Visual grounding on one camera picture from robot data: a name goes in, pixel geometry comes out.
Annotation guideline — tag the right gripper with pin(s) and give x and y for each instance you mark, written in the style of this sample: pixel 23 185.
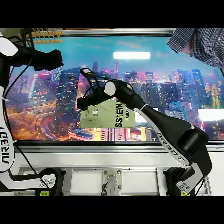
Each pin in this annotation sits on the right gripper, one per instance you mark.
pixel 87 101

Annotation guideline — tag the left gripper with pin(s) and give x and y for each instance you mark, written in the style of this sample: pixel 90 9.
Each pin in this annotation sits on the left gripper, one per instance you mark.
pixel 48 60

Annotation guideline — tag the olive green T-shirt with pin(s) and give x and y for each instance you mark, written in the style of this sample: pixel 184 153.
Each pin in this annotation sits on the olive green T-shirt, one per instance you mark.
pixel 106 116

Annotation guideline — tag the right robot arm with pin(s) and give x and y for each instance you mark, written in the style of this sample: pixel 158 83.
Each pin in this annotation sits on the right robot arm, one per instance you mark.
pixel 173 128

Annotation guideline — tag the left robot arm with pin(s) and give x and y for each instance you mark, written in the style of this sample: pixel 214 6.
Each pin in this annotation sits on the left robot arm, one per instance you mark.
pixel 7 151

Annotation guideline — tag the checked shirt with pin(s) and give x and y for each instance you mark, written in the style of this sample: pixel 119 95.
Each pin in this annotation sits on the checked shirt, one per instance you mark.
pixel 208 43

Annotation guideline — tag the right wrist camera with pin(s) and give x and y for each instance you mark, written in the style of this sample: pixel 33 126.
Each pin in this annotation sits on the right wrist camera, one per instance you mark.
pixel 89 76

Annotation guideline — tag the silver frame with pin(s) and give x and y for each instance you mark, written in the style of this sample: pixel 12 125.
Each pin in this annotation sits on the silver frame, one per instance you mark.
pixel 133 156

